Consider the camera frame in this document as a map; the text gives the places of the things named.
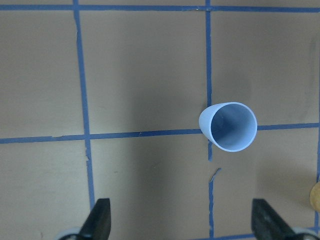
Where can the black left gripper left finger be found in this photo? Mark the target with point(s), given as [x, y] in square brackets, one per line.
[98, 223]

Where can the light blue plastic cup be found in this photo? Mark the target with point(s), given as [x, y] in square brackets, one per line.
[231, 126]

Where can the wooden round stand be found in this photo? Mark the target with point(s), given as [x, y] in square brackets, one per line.
[314, 197]

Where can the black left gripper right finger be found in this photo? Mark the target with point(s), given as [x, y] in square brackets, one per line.
[266, 223]

